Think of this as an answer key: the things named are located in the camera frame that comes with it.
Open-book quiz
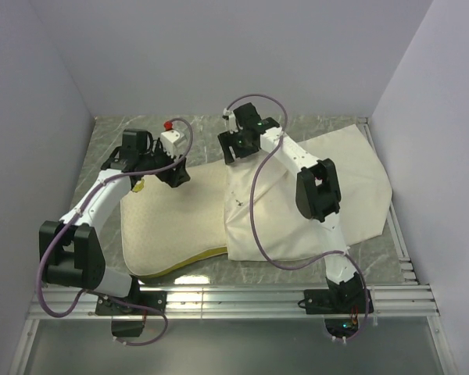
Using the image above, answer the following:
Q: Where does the aluminium right side rail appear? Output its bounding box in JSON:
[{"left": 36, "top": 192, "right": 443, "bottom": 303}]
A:
[{"left": 359, "top": 118, "right": 419, "bottom": 285}]

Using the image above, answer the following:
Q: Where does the cream quilted pillow yellow edge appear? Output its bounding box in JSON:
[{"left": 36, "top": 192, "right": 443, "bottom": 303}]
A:
[{"left": 120, "top": 161, "right": 227, "bottom": 277}]

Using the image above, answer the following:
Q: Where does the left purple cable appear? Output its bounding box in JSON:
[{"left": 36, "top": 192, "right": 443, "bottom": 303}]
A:
[{"left": 37, "top": 116, "right": 195, "bottom": 347}]

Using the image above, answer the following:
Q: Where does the aluminium front mounting rail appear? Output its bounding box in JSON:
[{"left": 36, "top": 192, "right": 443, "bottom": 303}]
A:
[{"left": 25, "top": 284, "right": 442, "bottom": 322}]

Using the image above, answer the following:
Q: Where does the purple cable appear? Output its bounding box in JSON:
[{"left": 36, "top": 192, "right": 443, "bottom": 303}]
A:
[
  {"left": 222, "top": 93, "right": 371, "bottom": 341},
  {"left": 37, "top": 116, "right": 195, "bottom": 347}
]

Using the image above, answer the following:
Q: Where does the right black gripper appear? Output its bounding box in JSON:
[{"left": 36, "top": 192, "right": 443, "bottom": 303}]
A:
[{"left": 217, "top": 127, "right": 260, "bottom": 165}]

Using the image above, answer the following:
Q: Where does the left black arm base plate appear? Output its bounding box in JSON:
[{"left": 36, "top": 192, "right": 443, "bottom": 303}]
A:
[{"left": 95, "top": 291, "right": 167, "bottom": 316}]

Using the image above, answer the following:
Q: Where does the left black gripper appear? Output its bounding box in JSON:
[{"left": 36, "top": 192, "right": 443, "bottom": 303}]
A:
[{"left": 140, "top": 138, "right": 190, "bottom": 188}]

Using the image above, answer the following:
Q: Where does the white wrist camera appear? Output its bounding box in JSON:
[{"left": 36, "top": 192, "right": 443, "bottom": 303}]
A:
[
  {"left": 159, "top": 121, "right": 187, "bottom": 159},
  {"left": 222, "top": 109, "right": 238, "bottom": 134}
]

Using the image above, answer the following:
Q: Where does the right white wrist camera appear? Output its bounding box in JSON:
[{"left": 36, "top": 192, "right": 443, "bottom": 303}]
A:
[{"left": 222, "top": 109, "right": 238, "bottom": 134}]

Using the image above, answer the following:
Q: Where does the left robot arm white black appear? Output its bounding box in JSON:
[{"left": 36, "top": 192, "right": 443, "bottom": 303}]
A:
[{"left": 35, "top": 122, "right": 193, "bottom": 316}]

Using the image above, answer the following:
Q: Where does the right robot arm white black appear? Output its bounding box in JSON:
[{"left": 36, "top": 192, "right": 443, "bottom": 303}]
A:
[{"left": 218, "top": 102, "right": 370, "bottom": 313}]

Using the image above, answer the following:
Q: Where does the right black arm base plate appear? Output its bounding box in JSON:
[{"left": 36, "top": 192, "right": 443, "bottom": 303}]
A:
[{"left": 298, "top": 289, "right": 374, "bottom": 315}]

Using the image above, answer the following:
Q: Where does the cream satin pillowcase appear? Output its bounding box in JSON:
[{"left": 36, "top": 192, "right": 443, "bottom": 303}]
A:
[{"left": 224, "top": 125, "right": 392, "bottom": 261}]

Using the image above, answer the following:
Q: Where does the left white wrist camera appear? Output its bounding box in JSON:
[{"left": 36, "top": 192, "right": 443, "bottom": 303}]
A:
[{"left": 159, "top": 121, "right": 187, "bottom": 159}]

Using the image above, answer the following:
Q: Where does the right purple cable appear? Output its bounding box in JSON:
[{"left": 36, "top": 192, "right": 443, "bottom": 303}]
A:
[{"left": 222, "top": 93, "right": 371, "bottom": 341}]

